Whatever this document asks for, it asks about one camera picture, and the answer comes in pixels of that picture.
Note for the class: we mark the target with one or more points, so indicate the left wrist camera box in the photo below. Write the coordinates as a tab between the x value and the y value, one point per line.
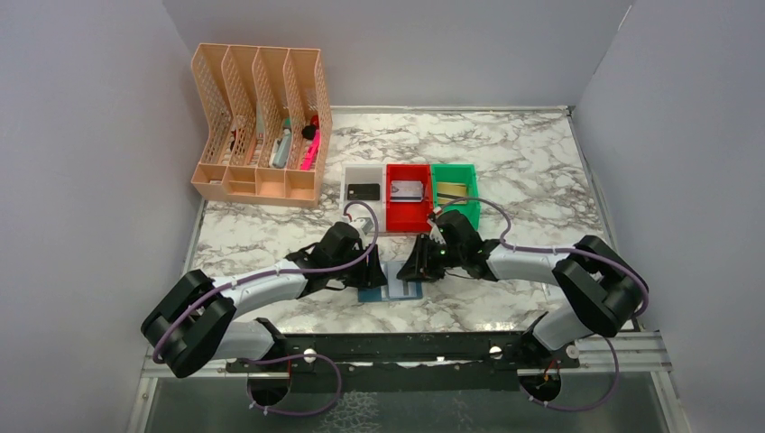
364	225

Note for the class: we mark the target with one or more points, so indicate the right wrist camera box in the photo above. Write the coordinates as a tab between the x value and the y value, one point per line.
435	233

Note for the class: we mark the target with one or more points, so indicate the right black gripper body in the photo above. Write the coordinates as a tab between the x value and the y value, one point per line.
422	260

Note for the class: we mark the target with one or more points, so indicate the green plastic bin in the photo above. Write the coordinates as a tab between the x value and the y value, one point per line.
459	173

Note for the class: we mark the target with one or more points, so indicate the blue leather card holder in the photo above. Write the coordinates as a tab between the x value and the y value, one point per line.
378	294

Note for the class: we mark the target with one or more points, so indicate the black binder clip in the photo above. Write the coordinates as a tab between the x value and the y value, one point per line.
310	132

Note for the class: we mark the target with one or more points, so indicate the black credit card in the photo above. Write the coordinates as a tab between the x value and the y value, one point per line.
363	191

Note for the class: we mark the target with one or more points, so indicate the grey credit card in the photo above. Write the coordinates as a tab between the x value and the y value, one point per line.
406	191

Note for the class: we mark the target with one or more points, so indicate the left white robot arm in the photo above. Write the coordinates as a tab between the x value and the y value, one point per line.
195	322

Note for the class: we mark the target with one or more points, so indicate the peach plastic file organizer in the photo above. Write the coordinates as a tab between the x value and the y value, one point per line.
246	93

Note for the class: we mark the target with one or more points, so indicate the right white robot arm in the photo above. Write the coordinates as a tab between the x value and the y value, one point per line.
601	291

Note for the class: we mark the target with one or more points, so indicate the gold credit card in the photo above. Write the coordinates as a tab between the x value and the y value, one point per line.
449	191

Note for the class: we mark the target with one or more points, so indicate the teal grey stapler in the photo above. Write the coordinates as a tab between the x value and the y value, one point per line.
282	146

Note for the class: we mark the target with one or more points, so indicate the pink highlighter pen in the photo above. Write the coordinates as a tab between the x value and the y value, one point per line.
312	152

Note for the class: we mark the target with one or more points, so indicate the red plastic bin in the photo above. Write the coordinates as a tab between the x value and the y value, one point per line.
408	217

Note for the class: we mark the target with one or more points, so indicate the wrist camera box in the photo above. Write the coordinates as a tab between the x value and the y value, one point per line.
364	225
435	233

